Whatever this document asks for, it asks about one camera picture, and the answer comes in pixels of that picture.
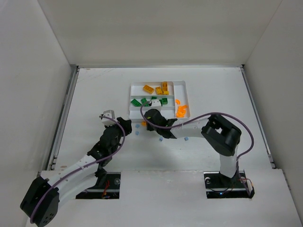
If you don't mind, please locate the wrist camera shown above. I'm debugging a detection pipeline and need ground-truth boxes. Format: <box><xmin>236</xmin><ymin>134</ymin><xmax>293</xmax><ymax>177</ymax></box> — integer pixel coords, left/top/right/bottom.
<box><xmin>150</xmin><ymin>99</ymin><xmax>162</xmax><ymax>112</ymax></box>
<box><xmin>99</xmin><ymin>110</ymin><xmax>116</xmax><ymax>127</ymax></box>

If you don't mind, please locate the green thin lego plate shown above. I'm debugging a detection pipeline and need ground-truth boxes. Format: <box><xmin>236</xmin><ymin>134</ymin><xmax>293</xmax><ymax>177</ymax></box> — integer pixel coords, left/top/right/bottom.
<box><xmin>131</xmin><ymin>99</ymin><xmax>142</xmax><ymax>107</ymax></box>

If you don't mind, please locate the orange long brick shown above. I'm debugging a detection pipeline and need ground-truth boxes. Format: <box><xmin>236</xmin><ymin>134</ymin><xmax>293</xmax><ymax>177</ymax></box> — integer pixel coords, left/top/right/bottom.
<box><xmin>178</xmin><ymin>105</ymin><xmax>187</xmax><ymax>112</ymax></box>

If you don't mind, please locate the orange D-shaped arch brick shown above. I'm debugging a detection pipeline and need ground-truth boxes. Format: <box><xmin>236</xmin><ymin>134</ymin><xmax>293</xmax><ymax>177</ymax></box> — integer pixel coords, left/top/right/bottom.
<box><xmin>176</xmin><ymin>109</ymin><xmax>186</xmax><ymax>118</ymax></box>

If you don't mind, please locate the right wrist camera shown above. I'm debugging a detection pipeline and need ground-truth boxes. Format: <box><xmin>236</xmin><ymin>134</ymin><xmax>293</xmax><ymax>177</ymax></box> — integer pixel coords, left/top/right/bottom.
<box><xmin>150</xmin><ymin>99</ymin><xmax>162</xmax><ymax>112</ymax></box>

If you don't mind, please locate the yellow long duplo brick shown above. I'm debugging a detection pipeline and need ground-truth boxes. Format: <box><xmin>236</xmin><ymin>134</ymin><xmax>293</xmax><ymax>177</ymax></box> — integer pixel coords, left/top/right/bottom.
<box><xmin>155</xmin><ymin>87</ymin><xmax>163</xmax><ymax>95</ymax></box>

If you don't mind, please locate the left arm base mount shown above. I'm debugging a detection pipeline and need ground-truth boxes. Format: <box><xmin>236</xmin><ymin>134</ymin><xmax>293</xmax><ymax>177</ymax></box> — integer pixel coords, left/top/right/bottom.
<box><xmin>75</xmin><ymin>172</ymin><xmax>121</xmax><ymax>200</ymax></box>

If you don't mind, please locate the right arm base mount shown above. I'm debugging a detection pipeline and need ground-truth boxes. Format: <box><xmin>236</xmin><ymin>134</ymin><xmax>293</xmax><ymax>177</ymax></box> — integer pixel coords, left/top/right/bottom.
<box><xmin>204</xmin><ymin>171</ymin><xmax>255</xmax><ymax>199</ymax></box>

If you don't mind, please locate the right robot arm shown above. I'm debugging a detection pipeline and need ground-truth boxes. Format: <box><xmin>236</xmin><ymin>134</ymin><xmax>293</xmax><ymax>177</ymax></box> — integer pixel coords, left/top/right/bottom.
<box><xmin>142</xmin><ymin>109</ymin><xmax>241</xmax><ymax>179</ymax></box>

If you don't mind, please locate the yellow rounded ladybug brick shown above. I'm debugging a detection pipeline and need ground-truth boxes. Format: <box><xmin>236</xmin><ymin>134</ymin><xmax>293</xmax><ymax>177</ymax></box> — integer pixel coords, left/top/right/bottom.
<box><xmin>161</xmin><ymin>81</ymin><xmax>168</xmax><ymax>93</ymax></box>

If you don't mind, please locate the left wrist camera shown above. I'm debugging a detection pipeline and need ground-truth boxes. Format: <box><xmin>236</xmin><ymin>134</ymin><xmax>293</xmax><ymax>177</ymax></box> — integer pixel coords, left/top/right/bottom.
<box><xmin>99</xmin><ymin>110</ymin><xmax>116</xmax><ymax>127</ymax></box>

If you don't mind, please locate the yellow large duplo brick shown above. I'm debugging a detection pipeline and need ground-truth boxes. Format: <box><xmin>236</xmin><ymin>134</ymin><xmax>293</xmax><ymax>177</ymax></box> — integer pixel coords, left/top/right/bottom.
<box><xmin>143</xmin><ymin>85</ymin><xmax>154</xmax><ymax>94</ymax></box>

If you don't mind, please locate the white compartment tray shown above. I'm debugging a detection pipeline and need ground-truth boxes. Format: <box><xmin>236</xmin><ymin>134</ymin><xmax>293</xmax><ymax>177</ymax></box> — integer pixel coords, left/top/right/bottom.
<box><xmin>129</xmin><ymin>81</ymin><xmax>190</xmax><ymax>121</ymax></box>

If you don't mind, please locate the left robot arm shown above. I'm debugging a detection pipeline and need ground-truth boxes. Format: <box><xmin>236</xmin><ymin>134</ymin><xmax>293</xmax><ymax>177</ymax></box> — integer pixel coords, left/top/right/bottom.
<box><xmin>20</xmin><ymin>114</ymin><xmax>132</xmax><ymax>227</ymax></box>

